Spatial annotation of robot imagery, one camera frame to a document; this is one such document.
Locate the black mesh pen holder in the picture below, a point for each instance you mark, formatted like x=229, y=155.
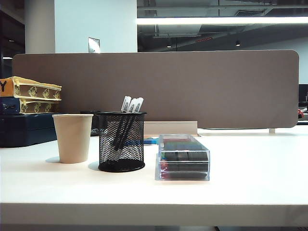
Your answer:
x=120, y=167

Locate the teal letter puzzle board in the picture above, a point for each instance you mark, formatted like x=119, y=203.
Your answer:
x=151, y=140

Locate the brown desk divider panel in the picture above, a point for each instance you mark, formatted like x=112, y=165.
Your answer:
x=168, y=84

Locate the clear plastic marker box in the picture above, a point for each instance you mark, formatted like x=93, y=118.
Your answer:
x=183, y=166

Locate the beige paper cup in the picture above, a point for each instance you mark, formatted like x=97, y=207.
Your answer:
x=72, y=139

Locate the red led ceiling sign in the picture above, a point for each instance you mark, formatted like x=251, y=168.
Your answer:
x=204, y=40

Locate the long ceiling light strip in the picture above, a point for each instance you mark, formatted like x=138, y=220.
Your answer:
x=216, y=21

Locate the dark blue tool case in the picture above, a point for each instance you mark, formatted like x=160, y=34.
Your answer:
x=24, y=130

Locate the blue yellow puzzle box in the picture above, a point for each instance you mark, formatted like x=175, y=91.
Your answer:
x=9, y=106

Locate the yellow orange puzzle box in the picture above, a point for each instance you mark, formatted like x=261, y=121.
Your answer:
x=9, y=87

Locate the silver wall plate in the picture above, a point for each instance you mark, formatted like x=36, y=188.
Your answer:
x=93, y=45

